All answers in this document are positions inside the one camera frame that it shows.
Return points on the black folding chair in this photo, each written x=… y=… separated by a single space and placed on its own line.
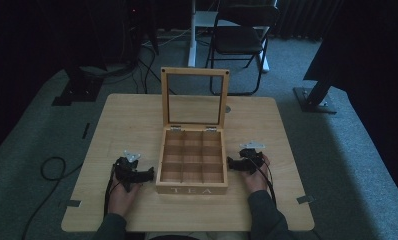
x=237 y=40

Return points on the small black floor strip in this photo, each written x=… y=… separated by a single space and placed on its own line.
x=86 y=130

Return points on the small round metal disc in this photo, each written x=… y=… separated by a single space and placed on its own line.
x=227 y=109

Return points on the person's left hand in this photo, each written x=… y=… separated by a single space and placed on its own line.
x=122 y=200

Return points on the black stand with flat base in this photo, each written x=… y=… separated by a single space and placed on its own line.
x=78 y=90

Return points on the grey tape strip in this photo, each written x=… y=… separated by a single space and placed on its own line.
x=305 y=199
x=73 y=203

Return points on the person's right hand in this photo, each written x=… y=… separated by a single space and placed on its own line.
x=257 y=181

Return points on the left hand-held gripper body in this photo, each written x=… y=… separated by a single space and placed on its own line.
x=125 y=171

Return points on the black stand with bolted base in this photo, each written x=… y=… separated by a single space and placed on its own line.
x=315 y=98

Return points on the wooden tea box with lid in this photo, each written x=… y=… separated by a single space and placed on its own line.
x=192 y=190

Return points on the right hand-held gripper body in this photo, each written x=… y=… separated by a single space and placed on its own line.
x=251 y=160

